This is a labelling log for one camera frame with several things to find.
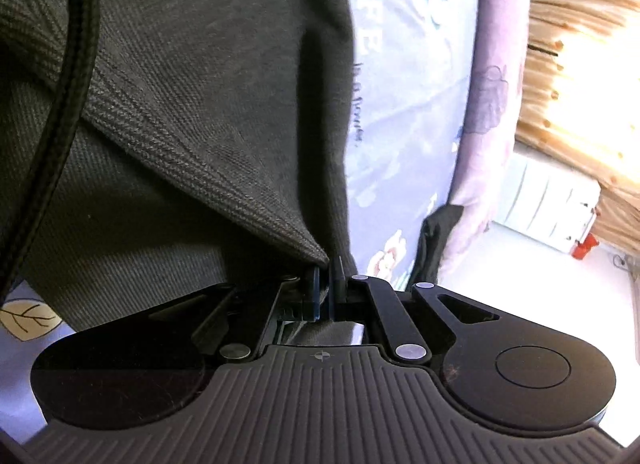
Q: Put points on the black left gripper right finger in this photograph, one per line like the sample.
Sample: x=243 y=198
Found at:
x=346 y=301

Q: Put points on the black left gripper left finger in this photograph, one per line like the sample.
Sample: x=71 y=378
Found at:
x=299 y=298

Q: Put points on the dark brown ribbed pants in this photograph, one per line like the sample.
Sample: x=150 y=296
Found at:
x=211 y=149

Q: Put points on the folded black garment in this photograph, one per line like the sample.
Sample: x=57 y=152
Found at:
x=434 y=234

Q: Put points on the red valve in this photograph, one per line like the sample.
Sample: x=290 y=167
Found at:
x=582 y=249

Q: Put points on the pink quilt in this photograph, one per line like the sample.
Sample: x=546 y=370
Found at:
x=491 y=114

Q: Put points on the wooden plank headboard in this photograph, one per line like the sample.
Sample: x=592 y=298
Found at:
x=581 y=102

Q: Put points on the purple floral bed sheet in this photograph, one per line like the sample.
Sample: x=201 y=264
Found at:
x=410 y=80

